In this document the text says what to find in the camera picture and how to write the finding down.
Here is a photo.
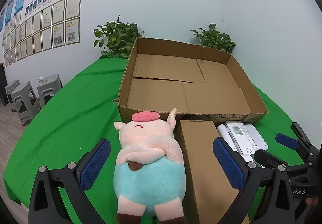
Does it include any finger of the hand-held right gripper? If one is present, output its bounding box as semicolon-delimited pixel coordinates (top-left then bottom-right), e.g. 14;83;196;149
254;149;290;170
275;122;321;163

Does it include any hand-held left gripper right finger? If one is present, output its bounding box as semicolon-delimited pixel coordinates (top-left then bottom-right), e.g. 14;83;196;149
213;137;296;224

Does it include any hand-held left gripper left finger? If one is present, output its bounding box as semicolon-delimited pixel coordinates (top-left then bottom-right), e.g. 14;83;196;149
28;138;111;224

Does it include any long brown cardboard box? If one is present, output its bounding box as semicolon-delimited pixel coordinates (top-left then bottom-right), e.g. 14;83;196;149
176;120;249;224

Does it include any white handheld device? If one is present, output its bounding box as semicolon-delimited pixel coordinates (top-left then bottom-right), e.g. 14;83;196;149
217;124;262;169

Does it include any white box with barcode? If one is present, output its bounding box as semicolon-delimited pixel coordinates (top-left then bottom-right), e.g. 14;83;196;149
224;121;263;155

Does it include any pink pig plush toy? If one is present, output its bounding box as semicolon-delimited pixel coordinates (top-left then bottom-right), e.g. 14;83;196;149
113;108;187;224

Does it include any cardboard tray box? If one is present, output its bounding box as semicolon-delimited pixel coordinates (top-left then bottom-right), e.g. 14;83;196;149
112;37;269;125

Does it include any green tablecloth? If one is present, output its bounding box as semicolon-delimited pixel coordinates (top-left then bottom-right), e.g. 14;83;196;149
3;58;322;224

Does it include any grey plastic stool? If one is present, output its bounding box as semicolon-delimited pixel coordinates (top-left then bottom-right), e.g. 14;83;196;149
5;79;21;111
37;74;63;107
11;81;41;126

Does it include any dark cabinet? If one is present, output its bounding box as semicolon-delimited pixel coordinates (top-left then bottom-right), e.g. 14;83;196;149
0;63;9;106

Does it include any small potted plant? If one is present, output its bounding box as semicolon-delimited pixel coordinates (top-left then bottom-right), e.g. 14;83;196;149
190;24;236;54

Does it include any bushy potted plant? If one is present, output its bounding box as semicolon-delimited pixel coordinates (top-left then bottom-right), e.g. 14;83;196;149
94;13;145;59

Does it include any wall of framed certificates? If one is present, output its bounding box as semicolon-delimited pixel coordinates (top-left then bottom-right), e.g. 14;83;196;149
2;0;82;67

